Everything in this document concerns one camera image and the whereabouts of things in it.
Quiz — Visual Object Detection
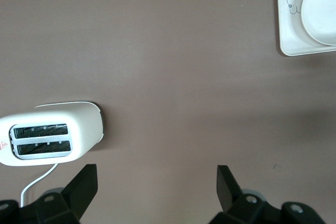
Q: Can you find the brown table mat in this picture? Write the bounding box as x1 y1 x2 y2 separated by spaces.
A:
0 0 336 224

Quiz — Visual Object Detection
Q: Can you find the round cream plate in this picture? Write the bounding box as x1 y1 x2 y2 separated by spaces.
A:
300 0 336 46

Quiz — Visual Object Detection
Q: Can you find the cream rabbit print tray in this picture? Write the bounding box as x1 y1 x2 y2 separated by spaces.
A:
277 0 336 57

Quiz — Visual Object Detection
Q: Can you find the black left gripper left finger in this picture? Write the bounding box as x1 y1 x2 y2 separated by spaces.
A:
0 164 99 224

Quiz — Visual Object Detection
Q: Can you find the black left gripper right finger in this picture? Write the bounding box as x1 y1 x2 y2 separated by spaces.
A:
209 165 326 224

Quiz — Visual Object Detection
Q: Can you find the white toaster power cable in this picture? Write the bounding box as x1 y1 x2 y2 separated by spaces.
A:
20 163 59 208

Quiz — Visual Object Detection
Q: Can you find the cream two-slot toaster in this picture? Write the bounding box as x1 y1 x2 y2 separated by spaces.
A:
0 100 106 168

